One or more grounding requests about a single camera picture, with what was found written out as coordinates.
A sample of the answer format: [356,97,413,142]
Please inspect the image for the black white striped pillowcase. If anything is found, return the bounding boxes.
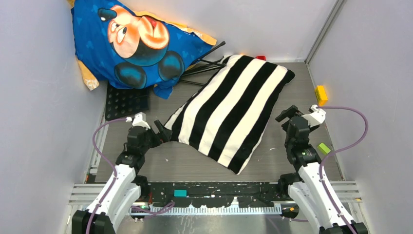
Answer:
[165,55,295,174]

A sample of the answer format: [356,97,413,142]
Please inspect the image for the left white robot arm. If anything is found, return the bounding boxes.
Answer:
[71,112,172,234]

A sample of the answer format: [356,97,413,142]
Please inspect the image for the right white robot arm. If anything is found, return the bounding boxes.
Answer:
[275,105,368,234]

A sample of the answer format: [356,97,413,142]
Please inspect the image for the blue cartoon mouse pillow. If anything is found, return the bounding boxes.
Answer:
[69,0,217,99]

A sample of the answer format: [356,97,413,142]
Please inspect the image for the green toy block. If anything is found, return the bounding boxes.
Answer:
[317,143,331,155]

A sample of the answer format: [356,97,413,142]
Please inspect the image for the yellow toy block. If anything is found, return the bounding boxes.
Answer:
[315,85,328,106]

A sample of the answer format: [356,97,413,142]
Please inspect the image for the black perforated tray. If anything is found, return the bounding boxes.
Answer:
[104,84,150,121]

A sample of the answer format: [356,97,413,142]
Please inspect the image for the teal small block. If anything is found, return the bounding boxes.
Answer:
[174,190,188,197]

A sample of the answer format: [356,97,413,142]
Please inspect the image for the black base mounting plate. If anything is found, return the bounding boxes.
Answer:
[139,182,296,208]

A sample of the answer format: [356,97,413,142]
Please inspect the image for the black folded tripod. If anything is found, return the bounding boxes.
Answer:
[179,41,226,86]

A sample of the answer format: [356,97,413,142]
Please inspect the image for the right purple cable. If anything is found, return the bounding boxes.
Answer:
[318,106,369,234]

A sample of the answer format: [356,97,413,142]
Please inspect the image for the aluminium frame rail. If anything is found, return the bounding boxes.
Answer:
[68,180,363,216]

